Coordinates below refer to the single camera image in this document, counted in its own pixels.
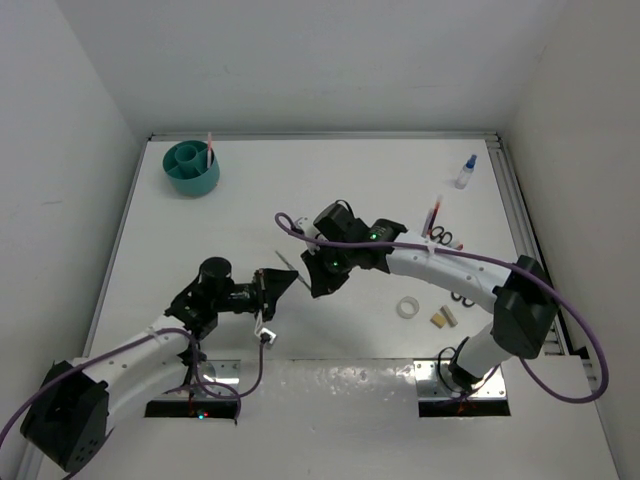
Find red highlighter pen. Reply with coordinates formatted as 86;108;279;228
206;132;213;170

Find large black handled scissors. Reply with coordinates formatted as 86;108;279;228
450;292;475;308

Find white eraser block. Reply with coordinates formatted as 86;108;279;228
440;305;458;328

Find small black handled scissors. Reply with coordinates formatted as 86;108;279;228
429;226;454;246

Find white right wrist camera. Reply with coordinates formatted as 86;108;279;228
293;217;318;238

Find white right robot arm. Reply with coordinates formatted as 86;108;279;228
293;202;559;391

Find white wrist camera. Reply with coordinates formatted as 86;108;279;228
254;326;277;348
293;217;318;238

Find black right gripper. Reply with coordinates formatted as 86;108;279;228
301;238;356;296

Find teal round organizer container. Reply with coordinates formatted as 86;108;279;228
162;140;220;197

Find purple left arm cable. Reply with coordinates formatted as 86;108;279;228
0;329;266;441

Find clear tape roll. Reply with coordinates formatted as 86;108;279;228
396;296;420;319

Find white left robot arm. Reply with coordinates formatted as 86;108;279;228
20;257;298;474

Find small blue cap bottle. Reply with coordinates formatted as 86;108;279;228
454;154;477;190

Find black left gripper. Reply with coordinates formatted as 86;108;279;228
213;268;298;324

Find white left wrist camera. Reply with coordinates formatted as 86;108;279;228
254;326;277;348

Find yellow eraser block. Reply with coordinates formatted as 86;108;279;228
430;313;447;329

